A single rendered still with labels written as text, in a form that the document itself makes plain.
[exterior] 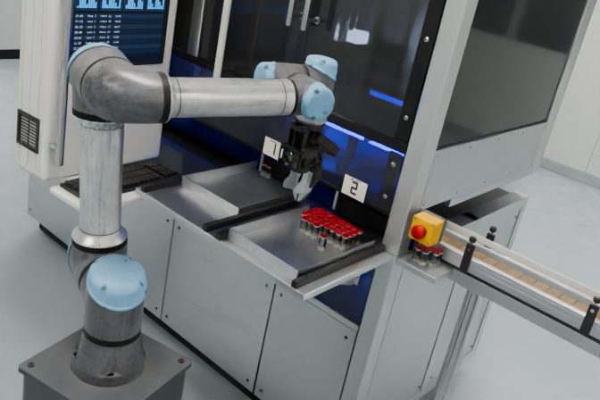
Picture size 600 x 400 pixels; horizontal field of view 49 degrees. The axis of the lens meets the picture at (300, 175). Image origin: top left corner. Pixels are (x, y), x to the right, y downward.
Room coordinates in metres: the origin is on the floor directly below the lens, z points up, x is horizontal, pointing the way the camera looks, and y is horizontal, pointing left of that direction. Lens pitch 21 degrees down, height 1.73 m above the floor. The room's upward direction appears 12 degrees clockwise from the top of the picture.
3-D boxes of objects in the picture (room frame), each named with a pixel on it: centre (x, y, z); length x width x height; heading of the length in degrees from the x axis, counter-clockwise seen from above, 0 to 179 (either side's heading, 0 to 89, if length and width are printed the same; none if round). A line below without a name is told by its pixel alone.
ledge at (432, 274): (1.75, -0.42, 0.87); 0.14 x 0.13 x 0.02; 143
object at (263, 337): (2.76, 0.20, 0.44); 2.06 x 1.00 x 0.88; 53
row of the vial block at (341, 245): (1.76, -0.10, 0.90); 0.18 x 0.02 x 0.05; 52
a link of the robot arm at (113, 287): (1.15, 0.32, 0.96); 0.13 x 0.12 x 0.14; 33
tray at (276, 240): (1.69, -0.05, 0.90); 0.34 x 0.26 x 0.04; 142
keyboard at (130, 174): (2.03, 0.58, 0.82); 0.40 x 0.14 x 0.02; 147
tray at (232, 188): (1.99, 0.16, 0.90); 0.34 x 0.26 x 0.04; 143
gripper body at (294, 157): (1.51, 0.01, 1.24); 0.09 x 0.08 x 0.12; 143
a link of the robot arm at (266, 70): (1.44, 0.08, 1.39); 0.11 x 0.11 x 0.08; 33
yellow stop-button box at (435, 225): (1.72, -0.38, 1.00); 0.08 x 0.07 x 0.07; 143
